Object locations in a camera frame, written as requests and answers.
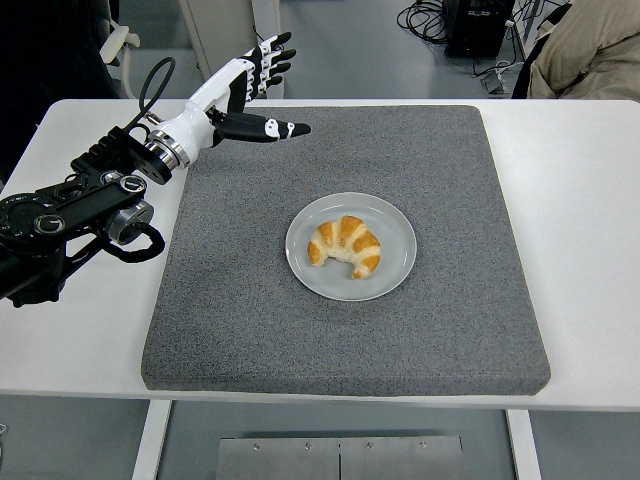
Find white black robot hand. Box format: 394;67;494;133
166;31;312;158

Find golden croissant bread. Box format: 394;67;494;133
306;215;383;280

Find round grey plate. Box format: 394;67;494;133
285;191;418;303

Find grey metal plate with screws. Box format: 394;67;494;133
218;435;465;480

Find white cabinet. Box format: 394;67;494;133
177;0;266;99

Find white chair armrest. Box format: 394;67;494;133
99;25;141;99

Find person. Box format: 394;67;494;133
0;0;121;186

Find black computer case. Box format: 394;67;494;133
444;0;516;59

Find grey felt mat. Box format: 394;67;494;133
141;105;552;397

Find silver power adapter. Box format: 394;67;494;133
480;69;509;96

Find white table leg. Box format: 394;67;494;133
504;409;542;480
130;399;172;480

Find beige jacket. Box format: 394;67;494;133
528;0;640;101

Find black floor cable bundle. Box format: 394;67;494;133
397;0;451;44

